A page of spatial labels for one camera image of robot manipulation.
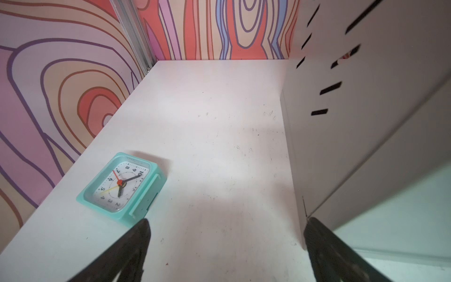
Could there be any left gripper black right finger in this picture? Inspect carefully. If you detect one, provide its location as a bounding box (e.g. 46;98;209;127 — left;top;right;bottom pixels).
304;217;390;282

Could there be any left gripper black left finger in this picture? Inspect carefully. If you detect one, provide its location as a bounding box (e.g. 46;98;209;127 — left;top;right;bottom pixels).
70;219;152;282

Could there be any grey metal cabinet box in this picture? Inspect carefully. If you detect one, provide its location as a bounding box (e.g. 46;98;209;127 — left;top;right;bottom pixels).
281;1;451;251

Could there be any mint green alarm clock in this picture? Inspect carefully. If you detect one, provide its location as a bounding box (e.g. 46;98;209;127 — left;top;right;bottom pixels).
76;152;167;227

